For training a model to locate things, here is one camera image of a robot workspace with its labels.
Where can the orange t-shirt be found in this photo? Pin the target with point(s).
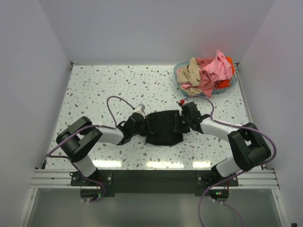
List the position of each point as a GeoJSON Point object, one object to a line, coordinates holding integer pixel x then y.
{"type": "Point", "coordinates": [225, 71]}

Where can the beige t-shirt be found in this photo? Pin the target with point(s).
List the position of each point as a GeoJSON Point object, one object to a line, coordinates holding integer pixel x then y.
{"type": "Point", "coordinates": [190, 74]}

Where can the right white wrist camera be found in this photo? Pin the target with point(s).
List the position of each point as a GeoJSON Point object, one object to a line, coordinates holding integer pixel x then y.
{"type": "Point", "coordinates": [181, 102]}

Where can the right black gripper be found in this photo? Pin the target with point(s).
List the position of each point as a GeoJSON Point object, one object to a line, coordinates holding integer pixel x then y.
{"type": "Point", "coordinates": [183, 116]}

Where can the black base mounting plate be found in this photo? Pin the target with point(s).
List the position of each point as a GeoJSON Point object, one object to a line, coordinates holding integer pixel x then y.
{"type": "Point", "coordinates": [143, 181]}

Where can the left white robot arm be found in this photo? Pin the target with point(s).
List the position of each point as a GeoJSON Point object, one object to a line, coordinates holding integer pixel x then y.
{"type": "Point", "coordinates": [80, 137]}

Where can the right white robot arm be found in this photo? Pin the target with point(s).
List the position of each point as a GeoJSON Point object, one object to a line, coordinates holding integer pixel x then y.
{"type": "Point", "coordinates": [248, 147]}

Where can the teal plastic laundry basket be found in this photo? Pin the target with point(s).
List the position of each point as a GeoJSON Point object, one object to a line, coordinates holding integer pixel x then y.
{"type": "Point", "coordinates": [180, 65]}

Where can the aluminium frame rail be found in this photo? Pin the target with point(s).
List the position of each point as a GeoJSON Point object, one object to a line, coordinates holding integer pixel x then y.
{"type": "Point", "coordinates": [61, 179]}

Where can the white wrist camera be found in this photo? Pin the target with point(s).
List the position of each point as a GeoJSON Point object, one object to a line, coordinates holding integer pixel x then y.
{"type": "Point", "coordinates": [181, 102]}
{"type": "Point", "coordinates": [140, 109]}

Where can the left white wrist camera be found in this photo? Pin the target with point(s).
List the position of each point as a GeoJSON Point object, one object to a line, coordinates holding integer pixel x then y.
{"type": "Point", "coordinates": [140, 109]}

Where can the black t-shirt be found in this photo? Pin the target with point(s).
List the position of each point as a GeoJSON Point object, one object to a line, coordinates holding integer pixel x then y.
{"type": "Point", "coordinates": [163, 128]}

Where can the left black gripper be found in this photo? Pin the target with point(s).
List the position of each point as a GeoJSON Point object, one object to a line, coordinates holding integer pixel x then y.
{"type": "Point", "coordinates": [145, 121]}

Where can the light pink t-shirt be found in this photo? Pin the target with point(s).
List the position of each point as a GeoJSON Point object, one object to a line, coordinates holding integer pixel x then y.
{"type": "Point", "coordinates": [186, 85]}

